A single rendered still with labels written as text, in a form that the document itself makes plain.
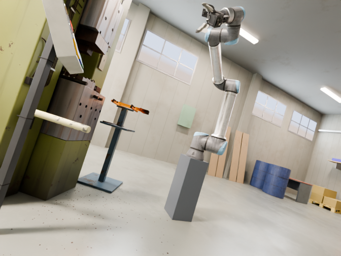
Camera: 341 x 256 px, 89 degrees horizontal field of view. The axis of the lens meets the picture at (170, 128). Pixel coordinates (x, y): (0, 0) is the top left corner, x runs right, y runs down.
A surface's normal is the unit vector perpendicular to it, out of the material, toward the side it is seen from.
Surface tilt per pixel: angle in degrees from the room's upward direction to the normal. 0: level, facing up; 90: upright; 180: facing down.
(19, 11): 90
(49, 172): 90
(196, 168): 90
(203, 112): 90
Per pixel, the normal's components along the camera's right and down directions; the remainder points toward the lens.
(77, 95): -0.04, -0.07
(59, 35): 0.36, 0.07
